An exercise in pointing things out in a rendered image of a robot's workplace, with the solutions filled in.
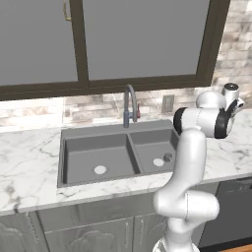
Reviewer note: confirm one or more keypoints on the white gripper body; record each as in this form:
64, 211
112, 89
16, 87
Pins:
240, 104

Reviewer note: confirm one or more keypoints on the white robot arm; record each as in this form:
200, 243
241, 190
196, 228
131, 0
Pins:
188, 170

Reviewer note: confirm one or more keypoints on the grey double basin sink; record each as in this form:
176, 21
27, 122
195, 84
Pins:
98, 154

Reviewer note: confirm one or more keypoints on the small grey round object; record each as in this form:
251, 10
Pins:
167, 157

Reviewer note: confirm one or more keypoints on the dark grey dishwasher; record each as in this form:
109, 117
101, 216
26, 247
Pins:
231, 213

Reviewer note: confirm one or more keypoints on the grey curved tap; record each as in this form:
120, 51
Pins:
130, 95

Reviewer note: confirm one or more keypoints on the grey cupboard door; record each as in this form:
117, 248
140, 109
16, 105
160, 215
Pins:
88, 238
149, 233
16, 234

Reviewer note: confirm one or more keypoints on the dark framed window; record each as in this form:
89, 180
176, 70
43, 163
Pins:
82, 42

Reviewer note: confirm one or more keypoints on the grey false drawer front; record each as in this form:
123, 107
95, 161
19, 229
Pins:
105, 210

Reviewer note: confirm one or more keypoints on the grey wall socket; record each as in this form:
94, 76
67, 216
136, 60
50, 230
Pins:
168, 103

